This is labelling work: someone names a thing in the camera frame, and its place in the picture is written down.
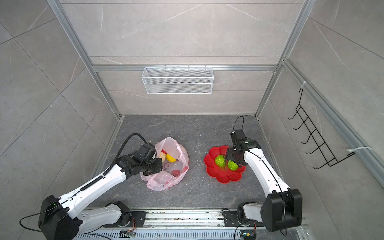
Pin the green fake lime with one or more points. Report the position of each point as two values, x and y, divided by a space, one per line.
232 166

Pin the pink plastic bag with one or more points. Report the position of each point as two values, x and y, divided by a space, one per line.
172 173

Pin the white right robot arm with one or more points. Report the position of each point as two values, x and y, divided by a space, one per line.
282 208

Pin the white wire mesh basket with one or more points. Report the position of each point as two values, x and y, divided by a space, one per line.
178 80

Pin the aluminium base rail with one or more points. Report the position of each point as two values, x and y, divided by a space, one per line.
204 224

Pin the black wire hook rack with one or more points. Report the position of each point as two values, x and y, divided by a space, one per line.
315 136

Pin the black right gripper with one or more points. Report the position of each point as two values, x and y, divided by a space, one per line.
229 155

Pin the cream fake fruit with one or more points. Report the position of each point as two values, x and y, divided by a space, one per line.
162 156

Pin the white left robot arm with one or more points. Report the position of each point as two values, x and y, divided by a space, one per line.
64 217

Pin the red flower-shaped bowl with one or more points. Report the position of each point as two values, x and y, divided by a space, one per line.
222 174

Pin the yellow fake lemon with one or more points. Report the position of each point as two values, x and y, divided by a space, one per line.
170 158

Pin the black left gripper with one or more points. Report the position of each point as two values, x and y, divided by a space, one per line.
160 166

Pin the green fake kiwi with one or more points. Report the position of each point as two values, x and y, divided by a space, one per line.
220 161

